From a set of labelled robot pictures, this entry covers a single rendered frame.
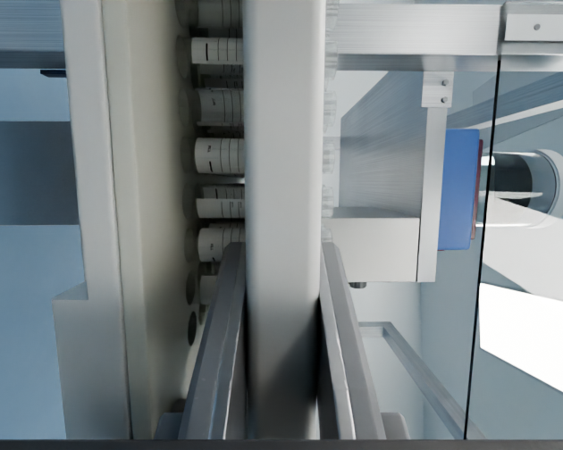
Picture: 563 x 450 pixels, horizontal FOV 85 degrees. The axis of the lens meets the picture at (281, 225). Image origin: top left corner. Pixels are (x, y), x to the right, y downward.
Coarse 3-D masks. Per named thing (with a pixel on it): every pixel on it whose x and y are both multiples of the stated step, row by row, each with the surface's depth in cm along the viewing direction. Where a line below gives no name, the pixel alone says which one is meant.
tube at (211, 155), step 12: (192, 144) 11; (204, 144) 11; (216, 144) 11; (228, 144) 11; (240, 144) 11; (324, 144) 11; (192, 156) 11; (204, 156) 11; (216, 156) 11; (228, 156) 11; (240, 156) 11; (324, 156) 11; (192, 168) 11; (204, 168) 11; (216, 168) 11; (228, 168) 11; (240, 168) 11; (324, 168) 11
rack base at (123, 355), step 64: (64, 0) 7; (128, 0) 7; (128, 64) 7; (128, 128) 7; (192, 128) 13; (128, 192) 8; (128, 256) 8; (64, 320) 8; (128, 320) 8; (64, 384) 8; (128, 384) 8
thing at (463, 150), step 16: (448, 144) 49; (464, 144) 49; (480, 144) 51; (448, 160) 49; (464, 160) 50; (480, 160) 51; (448, 176) 50; (464, 176) 50; (448, 192) 50; (464, 192) 50; (448, 208) 51; (464, 208) 51; (448, 224) 51; (464, 224) 51; (448, 240) 51; (464, 240) 51
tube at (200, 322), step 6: (192, 312) 13; (198, 312) 13; (204, 312) 13; (192, 318) 12; (198, 318) 12; (204, 318) 12; (192, 324) 12; (198, 324) 12; (204, 324) 12; (192, 330) 12; (198, 330) 12; (192, 336) 12; (198, 336) 12; (192, 342) 12; (198, 342) 12
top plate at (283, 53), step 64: (256, 0) 7; (320, 0) 7; (256, 64) 7; (320, 64) 7; (256, 128) 7; (320, 128) 8; (256, 192) 8; (320, 192) 8; (256, 256) 8; (256, 320) 8; (256, 384) 8
